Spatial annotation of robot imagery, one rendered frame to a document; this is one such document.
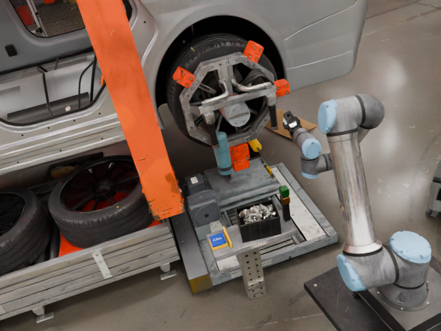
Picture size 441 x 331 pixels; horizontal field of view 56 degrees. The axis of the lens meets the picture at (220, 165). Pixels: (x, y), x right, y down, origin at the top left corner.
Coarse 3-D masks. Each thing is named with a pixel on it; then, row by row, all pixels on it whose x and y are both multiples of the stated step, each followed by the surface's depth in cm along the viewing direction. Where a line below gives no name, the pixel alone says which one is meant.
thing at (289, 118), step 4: (288, 112) 212; (284, 116) 212; (288, 116) 212; (292, 116) 212; (288, 120) 212; (292, 120) 212; (296, 120) 212; (288, 124) 213; (292, 124) 212; (296, 124) 212; (292, 128) 212; (296, 128) 212
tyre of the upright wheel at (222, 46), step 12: (204, 36) 237; (216, 36) 233; (228, 36) 235; (192, 48) 230; (204, 48) 222; (216, 48) 222; (228, 48) 224; (240, 48) 226; (180, 60) 230; (192, 60) 222; (204, 60) 224; (264, 60) 234; (168, 72) 241; (192, 72) 226; (168, 84) 237; (168, 96) 237; (180, 108) 235; (180, 120) 239; (204, 144) 252
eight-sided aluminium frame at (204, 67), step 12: (216, 60) 221; (228, 60) 219; (240, 60) 220; (204, 72) 218; (264, 72) 228; (192, 84) 220; (180, 96) 226; (264, 108) 247; (276, 108) 243; (192, 120) 231; (264, 120) 247; (192, 132) 235; (204, 132) 244; (252, 132) 249; (228, 144) 247
